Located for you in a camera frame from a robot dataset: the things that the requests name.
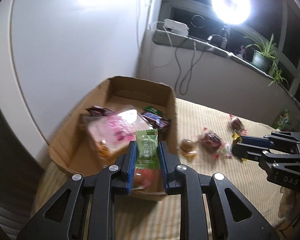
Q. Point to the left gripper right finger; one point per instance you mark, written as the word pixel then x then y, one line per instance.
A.
pixel 176 177

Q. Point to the striped table cloth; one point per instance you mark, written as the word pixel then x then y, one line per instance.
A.
pixel 246 205

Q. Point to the cardboard box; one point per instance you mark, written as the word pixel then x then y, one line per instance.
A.
pixel 70 149

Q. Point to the white round board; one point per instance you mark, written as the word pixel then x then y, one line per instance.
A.
pixel 53 52

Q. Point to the red candy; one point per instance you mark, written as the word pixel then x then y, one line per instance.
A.
pixel 237 127

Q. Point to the dark chocolate bar wrapper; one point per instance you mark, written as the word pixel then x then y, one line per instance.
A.
pixel 99 111

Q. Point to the brown jelly cup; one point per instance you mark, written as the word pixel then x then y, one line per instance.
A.
pixel 188 148

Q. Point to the pink toast bread bag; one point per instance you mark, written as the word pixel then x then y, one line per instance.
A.
pixel 109 136

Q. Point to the small figurine on sill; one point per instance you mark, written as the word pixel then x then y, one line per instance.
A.
pixel 241 53

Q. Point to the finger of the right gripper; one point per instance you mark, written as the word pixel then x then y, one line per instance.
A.
pixel 268 141
pixel 257 153

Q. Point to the white power strip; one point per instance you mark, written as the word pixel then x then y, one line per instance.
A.
pixel 176 27

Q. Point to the snickers bar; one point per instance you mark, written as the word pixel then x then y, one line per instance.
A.
pixel 156 121

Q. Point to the dark red cake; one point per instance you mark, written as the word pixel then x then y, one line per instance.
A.
pixel 214 145

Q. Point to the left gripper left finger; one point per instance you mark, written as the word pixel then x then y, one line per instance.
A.
pixel 118 178

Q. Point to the potted spider plant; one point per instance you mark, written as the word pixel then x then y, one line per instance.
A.
pixel 265 58

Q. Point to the ring light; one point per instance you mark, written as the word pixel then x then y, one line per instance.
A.
pixel 232 12

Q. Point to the right gloved hand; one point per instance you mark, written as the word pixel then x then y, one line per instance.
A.
pixel 288 203

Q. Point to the green snack packet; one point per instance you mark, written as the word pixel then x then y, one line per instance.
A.
pixel 153 110

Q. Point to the green candy packet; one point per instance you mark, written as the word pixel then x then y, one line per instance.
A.
pixel 147 149

